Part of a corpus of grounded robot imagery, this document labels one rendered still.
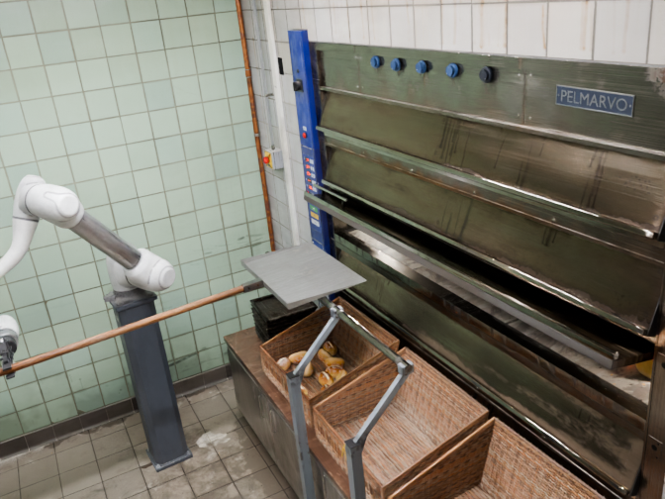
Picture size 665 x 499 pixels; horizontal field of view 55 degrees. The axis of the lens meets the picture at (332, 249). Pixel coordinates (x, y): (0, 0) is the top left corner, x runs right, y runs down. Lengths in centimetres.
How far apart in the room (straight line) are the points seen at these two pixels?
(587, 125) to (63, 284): 292
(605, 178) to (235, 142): 253
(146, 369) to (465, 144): 204
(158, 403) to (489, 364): 185
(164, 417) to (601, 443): 228
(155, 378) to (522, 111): 232
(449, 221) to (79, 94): 212
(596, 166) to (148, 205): 264
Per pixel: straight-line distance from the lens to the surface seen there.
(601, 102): 178
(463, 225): 228
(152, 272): 304
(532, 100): 195
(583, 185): 184
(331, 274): 277
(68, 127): 367
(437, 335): 263
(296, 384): 256
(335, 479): 263
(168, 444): 372
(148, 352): 342
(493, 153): 209
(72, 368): 410
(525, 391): 231
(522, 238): 208
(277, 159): 361
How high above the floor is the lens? 234
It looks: 23 degrees down
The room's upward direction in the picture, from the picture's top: 6 degrees counter-clockwise
